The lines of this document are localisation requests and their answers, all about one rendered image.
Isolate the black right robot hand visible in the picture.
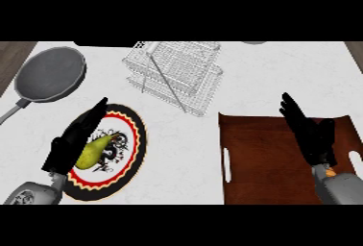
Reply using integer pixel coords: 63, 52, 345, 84
277, 92, 339, 168

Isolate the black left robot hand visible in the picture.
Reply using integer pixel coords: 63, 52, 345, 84
40, 96, 109, 176

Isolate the brown wooden tray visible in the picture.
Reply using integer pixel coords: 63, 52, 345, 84
217, 111, 363, 206

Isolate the green pear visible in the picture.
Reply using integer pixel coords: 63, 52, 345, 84
74, 134, 121, 171

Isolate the black red patterned plate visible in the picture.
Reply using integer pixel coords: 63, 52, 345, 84
60, 103, 149, 202

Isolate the grey frying pan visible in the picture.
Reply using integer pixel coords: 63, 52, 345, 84
0, 46, 88, 125

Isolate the tiered wire basket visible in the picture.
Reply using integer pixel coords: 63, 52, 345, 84
122, 41, 224, 117

